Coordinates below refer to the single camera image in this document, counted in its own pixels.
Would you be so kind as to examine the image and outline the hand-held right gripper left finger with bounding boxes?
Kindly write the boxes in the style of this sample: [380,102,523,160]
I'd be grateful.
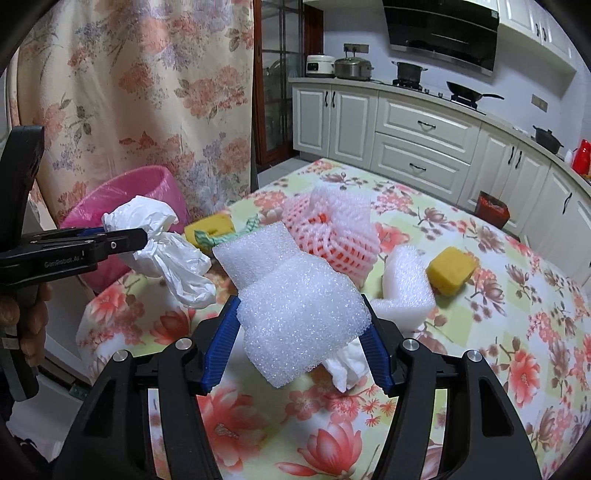
[53,295,243,480]

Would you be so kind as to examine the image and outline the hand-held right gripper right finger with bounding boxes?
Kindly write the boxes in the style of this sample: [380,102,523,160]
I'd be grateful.
[360,293,543,480]

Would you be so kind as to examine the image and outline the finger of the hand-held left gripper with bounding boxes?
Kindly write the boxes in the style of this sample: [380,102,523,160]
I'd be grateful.
[76,226,149,260]

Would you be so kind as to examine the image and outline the pink waste bin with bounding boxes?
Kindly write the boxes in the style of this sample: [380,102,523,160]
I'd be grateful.
[60,166,188,294]

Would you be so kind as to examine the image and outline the white plastic bag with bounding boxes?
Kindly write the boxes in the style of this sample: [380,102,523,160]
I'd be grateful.
[102,196,218,308]

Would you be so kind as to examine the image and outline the large white foam block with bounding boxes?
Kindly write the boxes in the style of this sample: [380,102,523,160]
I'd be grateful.
[212,222,372,388]

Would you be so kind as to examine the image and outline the person's left hand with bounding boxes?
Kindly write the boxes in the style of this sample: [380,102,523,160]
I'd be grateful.
[0,281,54,370]

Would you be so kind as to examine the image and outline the white crumpled tissue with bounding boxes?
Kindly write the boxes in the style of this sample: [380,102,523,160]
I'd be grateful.
[321,339,370,393]

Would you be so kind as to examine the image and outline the small white foam block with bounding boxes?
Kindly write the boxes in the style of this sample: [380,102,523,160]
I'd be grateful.
[369,244,437,333]

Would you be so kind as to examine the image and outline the yellow sponge with hole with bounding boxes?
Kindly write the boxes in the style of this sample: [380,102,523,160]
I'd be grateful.
[184,213,236,254]

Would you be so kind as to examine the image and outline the floral tablecloth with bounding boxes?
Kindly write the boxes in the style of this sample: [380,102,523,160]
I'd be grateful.
[76,157,591,480]

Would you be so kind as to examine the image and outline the green patterned wrapper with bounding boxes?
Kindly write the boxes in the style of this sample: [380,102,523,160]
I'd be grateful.
[194,217,260,251]

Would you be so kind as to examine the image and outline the small yellow sponge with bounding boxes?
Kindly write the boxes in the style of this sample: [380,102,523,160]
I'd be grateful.
[426,247,481,296]

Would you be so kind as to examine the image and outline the floral curtain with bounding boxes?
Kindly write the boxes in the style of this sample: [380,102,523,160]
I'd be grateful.
[16,0,256,228]

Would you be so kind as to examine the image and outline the pale pink foam net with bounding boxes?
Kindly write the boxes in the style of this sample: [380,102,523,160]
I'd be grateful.
[310,188,371,232]

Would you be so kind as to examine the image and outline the small red bin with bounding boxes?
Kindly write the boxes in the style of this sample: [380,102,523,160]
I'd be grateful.
[475,191,510,227]

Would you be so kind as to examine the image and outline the wooden glass door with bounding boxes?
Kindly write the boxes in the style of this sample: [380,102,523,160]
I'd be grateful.
[253,0,324,174]

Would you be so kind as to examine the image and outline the white base cabinets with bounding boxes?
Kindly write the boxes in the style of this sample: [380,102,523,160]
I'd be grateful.
[290,78,591,287]

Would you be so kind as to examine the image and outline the white rice cooker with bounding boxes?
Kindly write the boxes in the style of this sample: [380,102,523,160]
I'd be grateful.
[305,54,337,78]

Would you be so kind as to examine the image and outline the gas stove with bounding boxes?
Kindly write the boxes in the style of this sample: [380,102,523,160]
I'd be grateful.
[385,78,488,116]

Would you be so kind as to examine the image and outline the black casserole pot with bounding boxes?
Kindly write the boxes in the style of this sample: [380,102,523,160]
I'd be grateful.
[533,126,565,155]

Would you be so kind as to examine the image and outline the black wok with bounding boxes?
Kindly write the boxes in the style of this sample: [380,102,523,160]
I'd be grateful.
[445,80,505,105]

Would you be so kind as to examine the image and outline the black stock pot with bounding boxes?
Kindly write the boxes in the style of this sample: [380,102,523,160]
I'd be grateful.
[392,61,428,86]

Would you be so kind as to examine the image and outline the steel pressure cooker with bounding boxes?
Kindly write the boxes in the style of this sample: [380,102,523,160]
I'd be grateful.
[333,52,375,81]

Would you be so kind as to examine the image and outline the black range hood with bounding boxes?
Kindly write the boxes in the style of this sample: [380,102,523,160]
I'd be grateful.
[382,0,500,77]

